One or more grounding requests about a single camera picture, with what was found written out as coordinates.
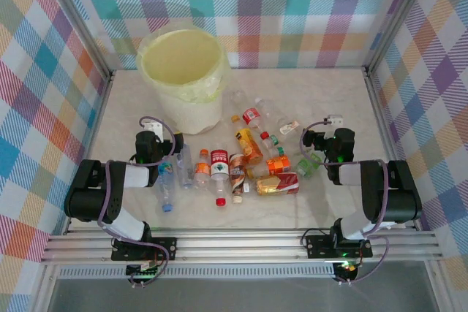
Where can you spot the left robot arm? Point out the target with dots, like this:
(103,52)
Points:
(84,198)

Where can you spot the brown coffee drink bottle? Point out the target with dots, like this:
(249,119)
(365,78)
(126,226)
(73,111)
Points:
(237,171)

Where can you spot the aluminium side rail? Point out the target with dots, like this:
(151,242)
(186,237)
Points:
(96,125)
(380,107)

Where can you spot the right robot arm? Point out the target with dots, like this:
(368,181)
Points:
(398,195)

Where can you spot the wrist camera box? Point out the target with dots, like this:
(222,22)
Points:
(335,120)
(153,126)

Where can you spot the orange NFC label bottle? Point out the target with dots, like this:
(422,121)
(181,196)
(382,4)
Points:
(278,165)

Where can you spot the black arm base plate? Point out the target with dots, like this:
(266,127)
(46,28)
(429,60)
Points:
(124,251)
(318,246)

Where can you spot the red gold tea bottle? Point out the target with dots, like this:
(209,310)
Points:
(274,184)

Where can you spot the yellow orange juice bottle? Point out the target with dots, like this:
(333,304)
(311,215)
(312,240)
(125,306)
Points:
(249,145)

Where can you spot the aluminium frame leg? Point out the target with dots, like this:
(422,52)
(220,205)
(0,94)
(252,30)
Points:
(440,286)
(43,290)

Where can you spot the red white label bottle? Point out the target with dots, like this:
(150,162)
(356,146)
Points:
(219,164)

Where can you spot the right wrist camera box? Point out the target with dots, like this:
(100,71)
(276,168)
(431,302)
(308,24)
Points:
(335,120)

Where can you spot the clear bottle blue label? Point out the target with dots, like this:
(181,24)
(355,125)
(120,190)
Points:
(185,169)

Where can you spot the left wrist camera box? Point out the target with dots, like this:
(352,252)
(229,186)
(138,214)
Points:
(153,126)

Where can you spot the small white drink bottle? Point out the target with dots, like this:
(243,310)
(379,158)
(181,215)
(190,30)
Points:
(290,128)

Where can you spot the clear bottle white cap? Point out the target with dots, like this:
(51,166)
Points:
(272,111)

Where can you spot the clear unlabelled bottle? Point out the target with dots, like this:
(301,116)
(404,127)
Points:
(238,99)

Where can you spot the white textured waste bin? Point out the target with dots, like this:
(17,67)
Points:
(190,118)

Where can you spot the clear bottle orange cap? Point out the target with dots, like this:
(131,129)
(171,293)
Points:
(202,169)

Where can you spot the aluminium frame post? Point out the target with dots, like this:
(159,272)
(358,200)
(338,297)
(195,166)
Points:
(77,16)
(398,16)

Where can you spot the clear bottle wide green label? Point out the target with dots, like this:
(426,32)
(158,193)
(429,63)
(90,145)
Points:
(306,167)

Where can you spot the controller circuit board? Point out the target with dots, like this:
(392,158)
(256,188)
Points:
(142,272)
(347,270)

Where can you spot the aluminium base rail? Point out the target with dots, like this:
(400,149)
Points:
(237,244)

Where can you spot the small bottle red cap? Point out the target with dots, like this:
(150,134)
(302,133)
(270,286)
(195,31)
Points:
(268,142)

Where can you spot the clear bottle blue cap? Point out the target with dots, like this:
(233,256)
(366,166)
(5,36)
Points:
(166,188)

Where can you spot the red label clear bottle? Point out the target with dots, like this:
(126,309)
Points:
(251,114)

